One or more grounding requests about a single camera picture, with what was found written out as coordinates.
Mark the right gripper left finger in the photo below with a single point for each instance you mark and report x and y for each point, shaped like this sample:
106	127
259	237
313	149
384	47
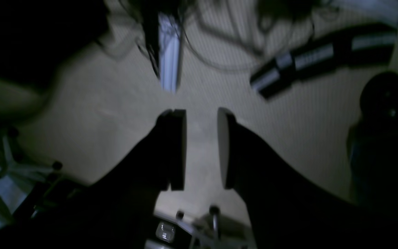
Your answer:
116	212

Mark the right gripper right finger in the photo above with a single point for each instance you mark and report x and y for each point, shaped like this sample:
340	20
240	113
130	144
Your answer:
286	210

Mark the black office chair base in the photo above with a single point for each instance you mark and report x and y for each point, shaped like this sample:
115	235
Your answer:
373	146

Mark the white chair base legs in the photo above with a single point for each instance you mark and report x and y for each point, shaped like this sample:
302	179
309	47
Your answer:
19	175

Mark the black power strip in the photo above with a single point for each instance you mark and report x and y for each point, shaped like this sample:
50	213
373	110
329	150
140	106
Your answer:
364	45

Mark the silver metal frame post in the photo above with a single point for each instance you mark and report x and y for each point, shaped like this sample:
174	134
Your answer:
170	45

